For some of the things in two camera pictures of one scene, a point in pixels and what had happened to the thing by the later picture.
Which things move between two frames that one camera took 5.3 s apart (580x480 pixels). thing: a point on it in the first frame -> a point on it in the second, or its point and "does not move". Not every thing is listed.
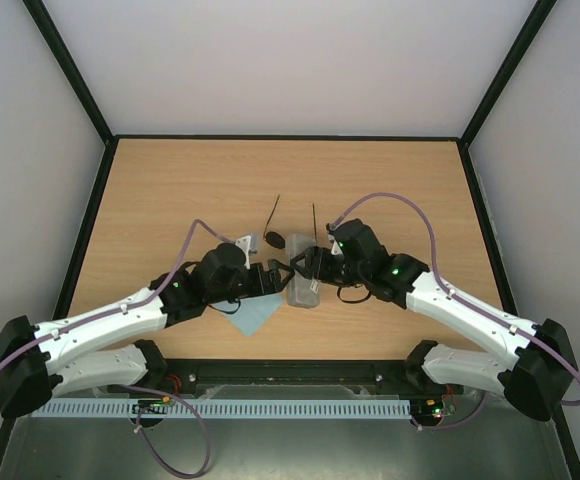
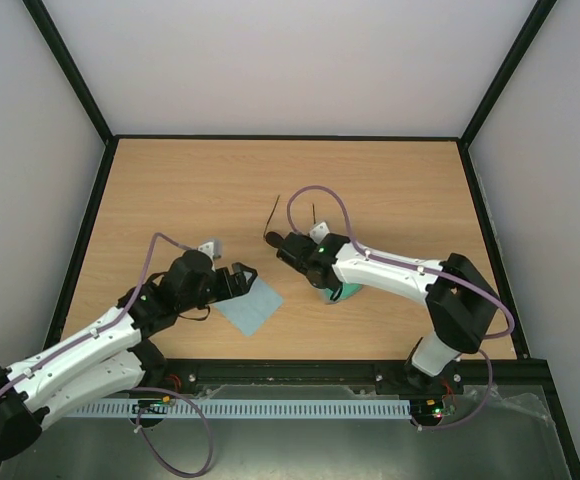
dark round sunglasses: x=275 y=239 does not move
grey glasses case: x=298 y=291 -> x=347 y=291
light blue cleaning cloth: x=253 y=312 does not move
